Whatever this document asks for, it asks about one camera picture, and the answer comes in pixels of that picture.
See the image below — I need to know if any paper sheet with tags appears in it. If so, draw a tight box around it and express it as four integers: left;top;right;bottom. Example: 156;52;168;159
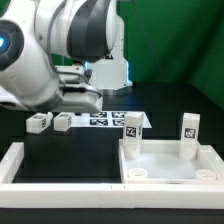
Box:
71;111;152;128

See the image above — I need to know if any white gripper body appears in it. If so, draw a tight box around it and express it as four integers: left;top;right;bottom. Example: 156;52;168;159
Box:
54;65;103;113

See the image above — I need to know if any white U-shaped obstacle fence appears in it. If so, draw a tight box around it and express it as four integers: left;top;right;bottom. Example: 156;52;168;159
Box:
0;143;224;209

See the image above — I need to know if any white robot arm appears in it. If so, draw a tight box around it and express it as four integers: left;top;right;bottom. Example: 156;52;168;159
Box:
0;0;132;113

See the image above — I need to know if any white square table top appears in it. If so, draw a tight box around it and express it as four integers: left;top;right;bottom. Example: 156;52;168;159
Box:
118;140;224;185

